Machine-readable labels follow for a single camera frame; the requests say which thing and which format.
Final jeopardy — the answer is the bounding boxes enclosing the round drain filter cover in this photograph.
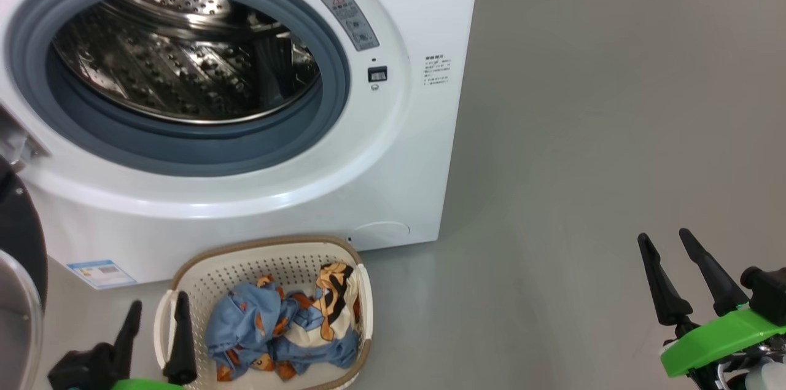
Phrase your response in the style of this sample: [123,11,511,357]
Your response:
[351,221,411,250]

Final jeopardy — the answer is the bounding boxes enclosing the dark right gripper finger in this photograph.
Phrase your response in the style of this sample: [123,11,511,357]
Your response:
[637,233,694,327]
[678,228,750,318]

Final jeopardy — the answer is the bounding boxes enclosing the steel perforated washer drum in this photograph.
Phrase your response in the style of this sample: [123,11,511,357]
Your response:
[52,0,322,125]

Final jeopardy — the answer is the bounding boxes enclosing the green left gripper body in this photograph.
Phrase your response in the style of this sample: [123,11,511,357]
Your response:
[111,379,185,390]

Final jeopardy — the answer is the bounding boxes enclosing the cream perforated laundry basket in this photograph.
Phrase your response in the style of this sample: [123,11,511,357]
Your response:
[154,235,374,390]

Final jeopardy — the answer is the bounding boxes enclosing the round black glass washer door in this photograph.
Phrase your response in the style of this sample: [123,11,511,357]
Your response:
[0,157,49,390]

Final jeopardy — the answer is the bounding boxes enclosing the white front-load washing machine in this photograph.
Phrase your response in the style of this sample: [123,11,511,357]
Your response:
[0,0,483,290]

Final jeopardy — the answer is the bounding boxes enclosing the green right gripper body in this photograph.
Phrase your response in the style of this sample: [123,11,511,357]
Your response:
[660,305,786,378]

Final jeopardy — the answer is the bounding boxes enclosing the small printed text label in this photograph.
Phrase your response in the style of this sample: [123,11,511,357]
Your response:
[423,55,454,87]

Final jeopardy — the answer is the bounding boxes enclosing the grey warning sticker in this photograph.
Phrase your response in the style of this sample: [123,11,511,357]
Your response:
[321,0,380,52]

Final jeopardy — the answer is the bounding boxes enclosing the blue bear-print garment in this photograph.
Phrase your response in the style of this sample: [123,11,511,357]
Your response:
[204,275,361,382]

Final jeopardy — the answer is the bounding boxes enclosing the blue energy label sticker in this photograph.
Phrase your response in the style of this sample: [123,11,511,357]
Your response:
[66,259,138,290]

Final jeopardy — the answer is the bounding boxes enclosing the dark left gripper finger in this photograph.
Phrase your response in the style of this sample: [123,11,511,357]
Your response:
[162,291,198,386]
[112,300,143,380]

